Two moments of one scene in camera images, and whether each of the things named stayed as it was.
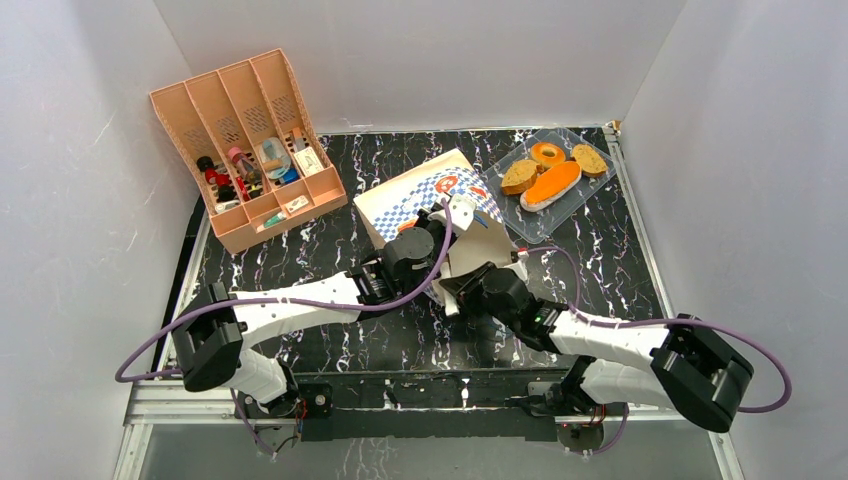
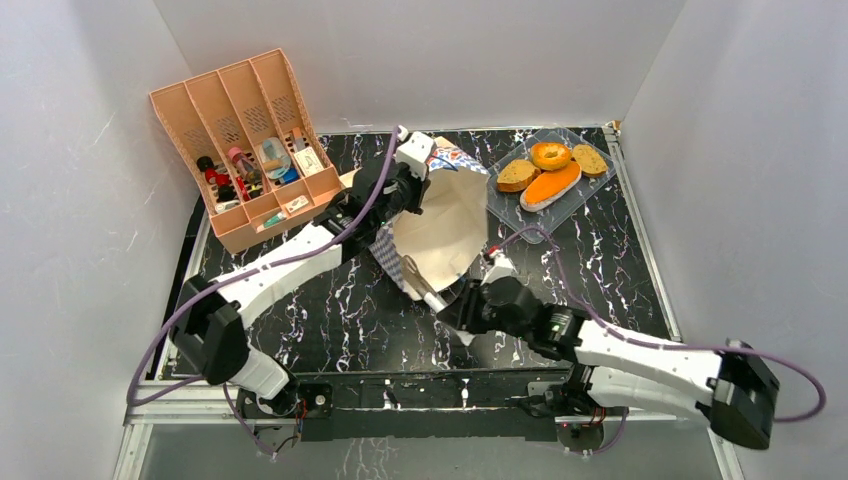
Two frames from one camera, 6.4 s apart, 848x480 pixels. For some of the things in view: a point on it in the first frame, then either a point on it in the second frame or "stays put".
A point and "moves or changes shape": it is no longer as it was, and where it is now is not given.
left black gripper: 434,221 → 420,188
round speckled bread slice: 590,161 stays put
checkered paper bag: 486,241 moves or changes shape
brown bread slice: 520,177 stays put
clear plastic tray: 545,179 stays put
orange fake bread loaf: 550,184 stays put
